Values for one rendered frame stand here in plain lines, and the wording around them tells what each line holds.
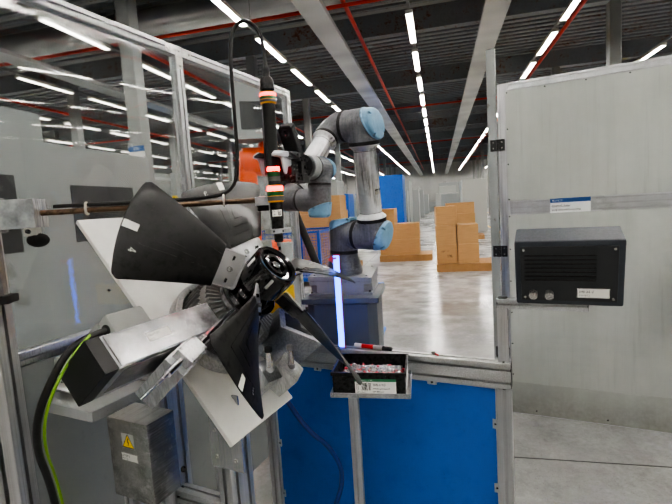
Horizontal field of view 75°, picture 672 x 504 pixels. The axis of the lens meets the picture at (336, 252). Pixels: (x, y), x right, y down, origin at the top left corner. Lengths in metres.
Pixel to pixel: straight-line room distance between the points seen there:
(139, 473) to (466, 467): 0.97
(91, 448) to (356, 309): 1.01
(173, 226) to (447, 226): 7.70
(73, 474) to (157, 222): 0.99
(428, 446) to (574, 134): 1.89
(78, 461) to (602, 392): 2.58
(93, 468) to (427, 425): 1.11
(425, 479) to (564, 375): 1.51
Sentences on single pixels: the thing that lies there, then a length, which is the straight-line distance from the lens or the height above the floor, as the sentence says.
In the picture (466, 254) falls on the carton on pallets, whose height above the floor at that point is 0.30.
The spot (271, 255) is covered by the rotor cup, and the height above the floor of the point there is 1.24.
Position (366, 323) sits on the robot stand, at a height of 0.90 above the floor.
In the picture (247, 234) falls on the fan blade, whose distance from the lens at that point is 1.19.
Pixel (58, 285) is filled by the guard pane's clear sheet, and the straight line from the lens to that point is 1.61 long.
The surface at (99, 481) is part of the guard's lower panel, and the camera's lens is 1.83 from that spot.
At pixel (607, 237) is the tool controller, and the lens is 1.31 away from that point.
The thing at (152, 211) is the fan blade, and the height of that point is 1.37.
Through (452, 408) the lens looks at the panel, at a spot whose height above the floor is 0.69.
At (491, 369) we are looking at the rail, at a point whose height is 0.83.
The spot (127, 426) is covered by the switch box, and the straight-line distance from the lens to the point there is 1.33.
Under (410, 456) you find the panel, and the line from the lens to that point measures 1.65.
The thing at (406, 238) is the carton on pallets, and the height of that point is 0.52.
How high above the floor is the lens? 1.35
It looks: 6 degrees down
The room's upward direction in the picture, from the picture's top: 4 degrees counter-clockwise
